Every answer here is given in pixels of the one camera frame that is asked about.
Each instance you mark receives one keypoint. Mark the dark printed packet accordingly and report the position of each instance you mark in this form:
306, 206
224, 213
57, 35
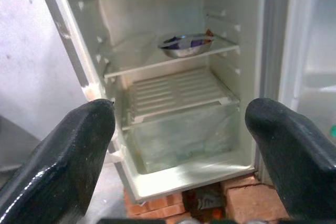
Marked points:
204, 203

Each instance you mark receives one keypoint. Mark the red brick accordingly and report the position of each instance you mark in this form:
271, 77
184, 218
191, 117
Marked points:
157, 207
252, 200

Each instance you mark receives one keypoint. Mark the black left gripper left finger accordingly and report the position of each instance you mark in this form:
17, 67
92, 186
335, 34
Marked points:
60, 169

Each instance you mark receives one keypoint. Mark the steel bowl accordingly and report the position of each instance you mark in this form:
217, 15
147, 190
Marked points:
183, 51

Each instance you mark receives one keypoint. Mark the purple snack packet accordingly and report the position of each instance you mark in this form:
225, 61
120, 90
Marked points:
195, 42

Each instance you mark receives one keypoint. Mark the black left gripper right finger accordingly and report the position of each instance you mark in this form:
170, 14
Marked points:
299, 163

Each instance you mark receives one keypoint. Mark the white slatted crisper cover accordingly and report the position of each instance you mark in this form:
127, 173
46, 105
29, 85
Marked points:
178, 89

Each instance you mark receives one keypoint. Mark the white small fridge body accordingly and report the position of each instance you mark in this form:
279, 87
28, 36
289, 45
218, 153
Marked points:
225, 3

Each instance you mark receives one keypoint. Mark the clear crisper drawer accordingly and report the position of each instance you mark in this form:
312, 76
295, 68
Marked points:
183, 140

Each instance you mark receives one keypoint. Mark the green round object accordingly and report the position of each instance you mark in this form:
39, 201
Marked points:
333, 131

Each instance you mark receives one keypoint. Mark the glass fridge shelf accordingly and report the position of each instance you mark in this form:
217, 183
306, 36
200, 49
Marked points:
136, 58

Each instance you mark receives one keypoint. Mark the white fridge door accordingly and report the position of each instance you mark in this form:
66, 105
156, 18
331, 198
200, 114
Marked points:
309, 51

